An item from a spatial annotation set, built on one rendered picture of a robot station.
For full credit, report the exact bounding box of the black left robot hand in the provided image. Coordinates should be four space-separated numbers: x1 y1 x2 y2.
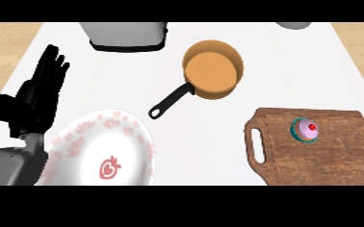
0 44 71 139

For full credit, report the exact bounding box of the pink cupcake with red cherry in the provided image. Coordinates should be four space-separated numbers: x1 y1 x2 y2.
288 116 319 144

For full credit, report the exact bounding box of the brown wooden cutting board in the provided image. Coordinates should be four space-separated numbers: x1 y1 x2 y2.
243 107 364 187

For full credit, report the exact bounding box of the white plate with pink print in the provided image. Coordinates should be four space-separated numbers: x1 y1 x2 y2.
35 108 157 187

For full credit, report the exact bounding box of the pale grey appliance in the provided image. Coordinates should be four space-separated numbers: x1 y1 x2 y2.
78 21 169 53

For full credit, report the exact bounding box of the grey round object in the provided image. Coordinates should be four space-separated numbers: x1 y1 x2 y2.
274 21 314 31

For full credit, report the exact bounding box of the orange pot with black handle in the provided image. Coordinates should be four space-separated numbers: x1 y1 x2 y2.
148 39 246 120

